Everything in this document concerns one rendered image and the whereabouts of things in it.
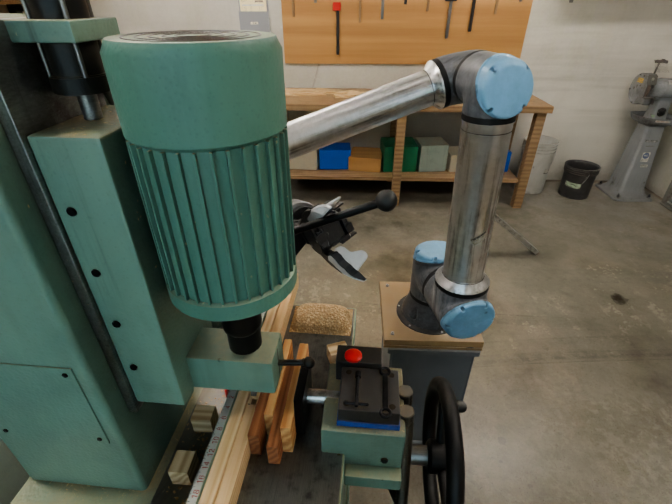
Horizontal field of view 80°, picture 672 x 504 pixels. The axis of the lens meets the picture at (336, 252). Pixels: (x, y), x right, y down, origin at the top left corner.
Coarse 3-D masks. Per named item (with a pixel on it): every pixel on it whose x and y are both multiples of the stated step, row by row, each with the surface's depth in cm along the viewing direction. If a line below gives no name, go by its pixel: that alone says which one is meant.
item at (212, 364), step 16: (208, 336) 65; (224, 336) 65; (272, 336) 65; (192, 352) 62; (208, 352) 62; (224, 352) 62; (256, 352) 62; (272, 352) 62; (192, 368) 62; (208, 368) 62; (224, 368) 62; (240, 368) 61; (256, 368) 61; (272, 368) 61; (208, 384) 64; (224, 384) 64; (240, 384) 63; (256, 384) 63; (272, 384) 63
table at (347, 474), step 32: (352, 320) 93; (320, 352) 85; (320, 384) 78; (320, 416) 72; (320, 448) 67; (256, 480) 62; (288, 480) 62; (320, 480) 62; (352, 480) 66; (384, 480) 66
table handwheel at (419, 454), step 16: (432, 384) 79; (448, 384) 73; (432, 400) 84; (448, 400) 68; (432, 416) 86; (448, 416) 66; (432, 432) 87; (448, 432) 64; (416, 448) 74; (432, 448) 73; (448, 448) 63; (416, 464) 74; (432, 464) 72; (448, 464) 62; (464, 464) 62; (432, 480) 83; (448, 480) 62; (464, 480) 61; (432, 496) 80; (448, 496) 61; (464, 496) 61
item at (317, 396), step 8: (304, 368) 69; (304, 376) 68; (304, 384) 66; (296, 392) 65; (304, 392) 65; (312, 392) 69; (320, 392) 69; (328, 392) 69; (336, 392) 69; (296, 400) 64; (304, 400) 66; (312, 400) 68; (320, 400) 68; (296, 408) 65; (304, 408) 66; (296, 416) 66; (304, 416) 67; (296, 424) 67; (304, 424) 67; (296, 432) 68; (304, 432) 68
